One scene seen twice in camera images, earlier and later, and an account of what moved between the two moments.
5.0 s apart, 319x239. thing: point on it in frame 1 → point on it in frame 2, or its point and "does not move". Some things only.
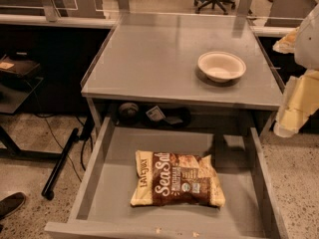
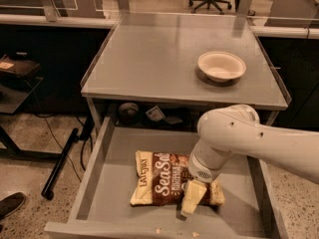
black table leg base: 47,190 does not move
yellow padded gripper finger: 300,101 → 204,163
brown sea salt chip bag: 173,178 does not move
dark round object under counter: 128,111 does not move
